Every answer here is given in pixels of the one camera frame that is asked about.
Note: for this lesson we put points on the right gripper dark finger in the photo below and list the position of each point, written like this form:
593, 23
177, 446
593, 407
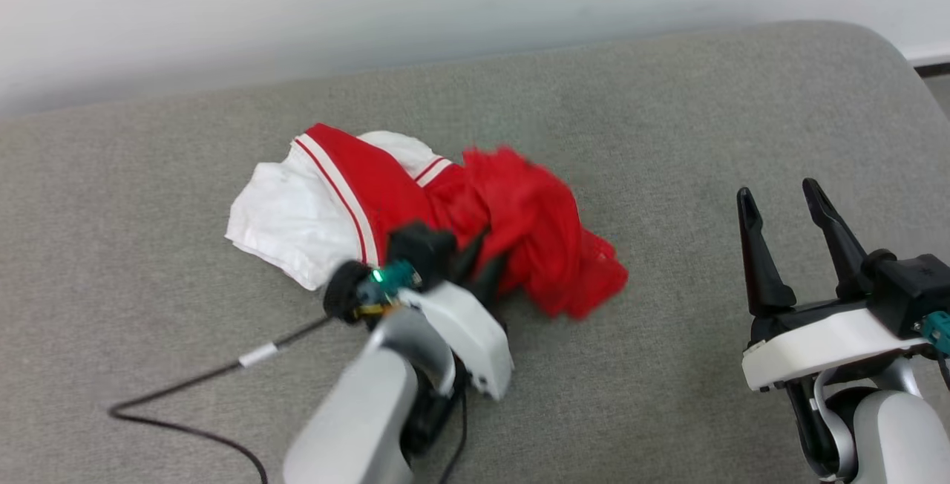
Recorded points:
839, 246
764, 276

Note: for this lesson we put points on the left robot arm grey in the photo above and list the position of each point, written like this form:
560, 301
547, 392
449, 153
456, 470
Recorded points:
356, 424

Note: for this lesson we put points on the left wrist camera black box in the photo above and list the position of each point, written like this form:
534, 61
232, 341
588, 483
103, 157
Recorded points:
423, 246

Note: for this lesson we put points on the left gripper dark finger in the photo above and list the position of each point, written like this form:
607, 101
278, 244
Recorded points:
491, 280
467, 257

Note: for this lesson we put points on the red white Bulls jersey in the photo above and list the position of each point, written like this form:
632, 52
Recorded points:
519, 217

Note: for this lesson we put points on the grey fabric sofa cushion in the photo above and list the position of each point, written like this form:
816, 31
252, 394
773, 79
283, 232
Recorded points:
668, 135

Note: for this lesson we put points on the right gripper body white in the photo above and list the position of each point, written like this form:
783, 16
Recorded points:
816, 343

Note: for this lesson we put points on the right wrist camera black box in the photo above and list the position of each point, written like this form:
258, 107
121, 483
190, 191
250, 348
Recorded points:
916, 283

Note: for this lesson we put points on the white skirting board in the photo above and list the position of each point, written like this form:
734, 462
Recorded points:
931, 55

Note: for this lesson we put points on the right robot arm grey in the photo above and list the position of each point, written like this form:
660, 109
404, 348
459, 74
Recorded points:
898, 432

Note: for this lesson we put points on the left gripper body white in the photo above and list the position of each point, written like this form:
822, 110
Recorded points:
467, 335

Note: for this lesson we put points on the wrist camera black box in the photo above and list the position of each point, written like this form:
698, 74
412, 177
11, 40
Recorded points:
423, 246
916, 283

